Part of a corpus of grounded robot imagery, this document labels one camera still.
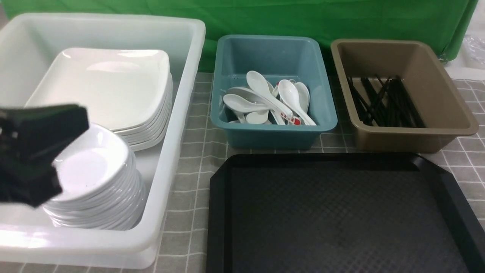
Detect stack of white bowls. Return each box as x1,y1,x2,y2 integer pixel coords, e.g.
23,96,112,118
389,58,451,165
42,123,147,231

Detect pile of black chopsticks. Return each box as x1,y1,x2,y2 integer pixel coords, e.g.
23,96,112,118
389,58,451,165
346,74,427,128

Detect grey checked tablecloth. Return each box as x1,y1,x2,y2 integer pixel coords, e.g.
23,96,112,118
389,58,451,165
0,72,485,273

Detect white ceramic spoon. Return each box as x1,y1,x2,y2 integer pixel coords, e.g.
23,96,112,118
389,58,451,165
278,79,317,126
246,71,293,121
223,94,270,113
245,110,271,124
293,82,310,113

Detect black serving tray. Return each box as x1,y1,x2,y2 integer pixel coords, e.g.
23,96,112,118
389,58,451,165
205,153,485,273

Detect teal plastic bin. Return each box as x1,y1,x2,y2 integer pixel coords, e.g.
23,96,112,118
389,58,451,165
211,35,338,150

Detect large white plastic bin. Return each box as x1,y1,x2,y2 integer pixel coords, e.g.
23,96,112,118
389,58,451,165
0,13,206,269

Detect brown plastic bin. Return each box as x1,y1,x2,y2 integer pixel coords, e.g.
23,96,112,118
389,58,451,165
331,39,479,153

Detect stack of white square plates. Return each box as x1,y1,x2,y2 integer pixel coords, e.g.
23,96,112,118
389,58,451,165
25,48,173,151

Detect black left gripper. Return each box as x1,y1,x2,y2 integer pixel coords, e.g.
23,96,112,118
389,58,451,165
0,104,89,208

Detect green backdrop cloth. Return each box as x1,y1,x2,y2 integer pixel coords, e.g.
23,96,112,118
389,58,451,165
2,0,477,72

